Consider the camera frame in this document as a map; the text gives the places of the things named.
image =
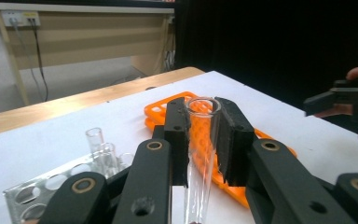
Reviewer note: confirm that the orange plastic test tube rack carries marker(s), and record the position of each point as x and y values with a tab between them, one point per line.
236	194

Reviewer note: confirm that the clear glass test tube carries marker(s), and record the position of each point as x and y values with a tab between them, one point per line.
107	155
199	186
94	138

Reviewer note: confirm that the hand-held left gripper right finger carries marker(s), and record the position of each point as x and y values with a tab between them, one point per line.
234	149

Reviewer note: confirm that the light wooden desk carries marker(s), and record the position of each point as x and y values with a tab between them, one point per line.
90	34

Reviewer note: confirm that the white table board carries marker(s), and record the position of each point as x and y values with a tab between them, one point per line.
276	102

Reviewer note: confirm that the silver metal test tube rack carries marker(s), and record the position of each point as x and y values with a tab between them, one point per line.
40	186

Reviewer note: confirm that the black curtain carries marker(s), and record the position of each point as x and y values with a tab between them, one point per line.
276	37

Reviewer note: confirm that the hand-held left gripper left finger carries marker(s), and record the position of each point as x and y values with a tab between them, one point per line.
177	146

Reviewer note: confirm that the white wall socket strip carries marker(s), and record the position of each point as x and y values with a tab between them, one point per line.
20	17

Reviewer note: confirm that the wooden table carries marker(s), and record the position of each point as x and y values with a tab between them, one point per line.
74	102

